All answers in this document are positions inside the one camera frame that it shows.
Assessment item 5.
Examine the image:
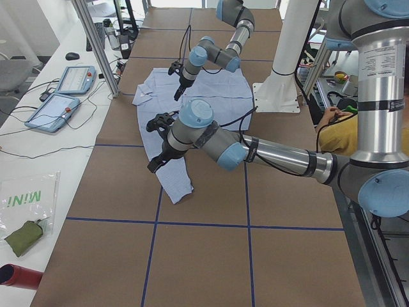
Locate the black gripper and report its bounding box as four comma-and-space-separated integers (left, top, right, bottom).
147, 141, 187, 173
174, 73, 194, 100

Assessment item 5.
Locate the light blue striped shirt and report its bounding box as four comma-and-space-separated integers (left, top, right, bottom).
132, 67, 253, 205

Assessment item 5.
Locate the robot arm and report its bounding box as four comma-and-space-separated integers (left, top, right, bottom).
168, 1, 255, 101
148, 1, 408, 217

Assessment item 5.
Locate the blue teach pendant far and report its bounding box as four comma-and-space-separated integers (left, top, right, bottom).
55, 66, 96, 95

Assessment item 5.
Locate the blue teach pendant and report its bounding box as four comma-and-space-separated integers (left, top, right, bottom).
24, 93, 80, 133
55, 66, 96, 95

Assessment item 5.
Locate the black keyboard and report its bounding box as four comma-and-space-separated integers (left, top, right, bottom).
85, 22, 105, 52

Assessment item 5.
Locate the blue teach pendant near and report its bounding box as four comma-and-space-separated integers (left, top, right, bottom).
24, 93, 80, 133

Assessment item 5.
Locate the black computer mouse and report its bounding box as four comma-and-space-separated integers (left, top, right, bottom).
65, 52, 80, 61

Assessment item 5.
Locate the clear plastic bag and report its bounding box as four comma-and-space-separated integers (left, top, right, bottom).
1, 171, 60, 248

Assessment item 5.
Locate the green folded cloth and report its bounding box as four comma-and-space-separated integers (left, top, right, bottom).
5, 220, 43, 257

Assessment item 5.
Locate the person in yellow shirt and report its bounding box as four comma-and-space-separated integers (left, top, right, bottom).
315, 107, 357, 156

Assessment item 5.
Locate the red cylinder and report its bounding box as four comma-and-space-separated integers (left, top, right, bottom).
1, 264, 43, 290

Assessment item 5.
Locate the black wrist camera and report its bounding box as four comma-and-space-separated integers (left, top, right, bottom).
146, 111, 178, 137
168, 61, 183, 75

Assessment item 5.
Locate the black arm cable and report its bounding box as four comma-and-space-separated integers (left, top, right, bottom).
220, 107, 320, 176
177, 24, 224, 74

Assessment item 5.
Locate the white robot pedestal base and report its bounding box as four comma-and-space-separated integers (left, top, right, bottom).
253, 0, 320, 113

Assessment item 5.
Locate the aluminium frame post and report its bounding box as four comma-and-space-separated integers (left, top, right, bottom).
72, 0, 120, 98

